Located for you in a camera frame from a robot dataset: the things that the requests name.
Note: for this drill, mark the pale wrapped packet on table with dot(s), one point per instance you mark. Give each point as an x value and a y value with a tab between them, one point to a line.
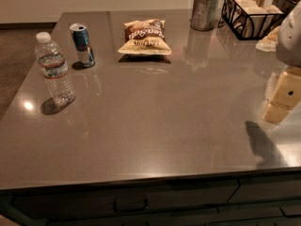
268	43

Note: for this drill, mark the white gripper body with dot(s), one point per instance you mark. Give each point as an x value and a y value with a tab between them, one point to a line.
290	41

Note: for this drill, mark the brown yellow chip bag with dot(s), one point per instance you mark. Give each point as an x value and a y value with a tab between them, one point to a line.
145	38

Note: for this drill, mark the tan packets in basket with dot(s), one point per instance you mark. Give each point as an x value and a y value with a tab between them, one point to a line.
250	7

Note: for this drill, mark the blue silver drink can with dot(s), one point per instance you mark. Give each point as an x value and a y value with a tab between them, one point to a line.
81	41

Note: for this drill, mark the black drawer handle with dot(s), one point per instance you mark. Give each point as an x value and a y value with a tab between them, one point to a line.
130	205

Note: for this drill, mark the dark cabinet drawer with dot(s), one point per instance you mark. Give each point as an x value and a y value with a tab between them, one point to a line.
99	203

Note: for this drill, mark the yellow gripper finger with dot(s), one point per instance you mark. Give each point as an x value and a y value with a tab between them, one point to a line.
283	94

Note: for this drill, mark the clear plastic water bottle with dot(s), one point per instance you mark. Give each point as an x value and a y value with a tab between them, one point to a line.
54	68

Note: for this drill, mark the grey metal cup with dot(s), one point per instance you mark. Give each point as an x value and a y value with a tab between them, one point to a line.
203	14

